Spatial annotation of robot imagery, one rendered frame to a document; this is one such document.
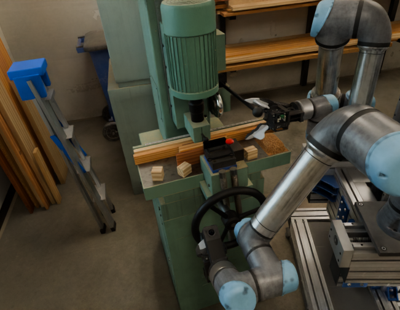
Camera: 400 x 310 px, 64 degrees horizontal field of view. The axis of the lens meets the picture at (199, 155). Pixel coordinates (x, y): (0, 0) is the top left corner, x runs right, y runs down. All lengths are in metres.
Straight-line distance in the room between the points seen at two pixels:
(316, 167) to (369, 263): 0.55
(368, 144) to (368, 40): 0.58
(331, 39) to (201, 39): 0.44
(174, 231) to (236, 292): 0.65
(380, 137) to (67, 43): 3.19
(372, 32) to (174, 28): 0.61
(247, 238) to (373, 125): 0.42
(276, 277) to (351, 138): 0.36
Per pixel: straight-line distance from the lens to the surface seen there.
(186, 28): 1.05
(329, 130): 0.75
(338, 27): 1.19
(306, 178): 0.79
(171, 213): 1.29
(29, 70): 1.80
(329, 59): 1.29
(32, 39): 3.60
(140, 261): 2.12
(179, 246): 1.44
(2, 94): 2.39
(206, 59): 1.10
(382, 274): 1.32
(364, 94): 1.23
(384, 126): 0.69
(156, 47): 1.32
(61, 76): 3.66
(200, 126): 1.23
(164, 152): 1.29
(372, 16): 1.18
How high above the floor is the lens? 1.65
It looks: 35 degrees down
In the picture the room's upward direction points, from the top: 5 degrees counter-clockwise
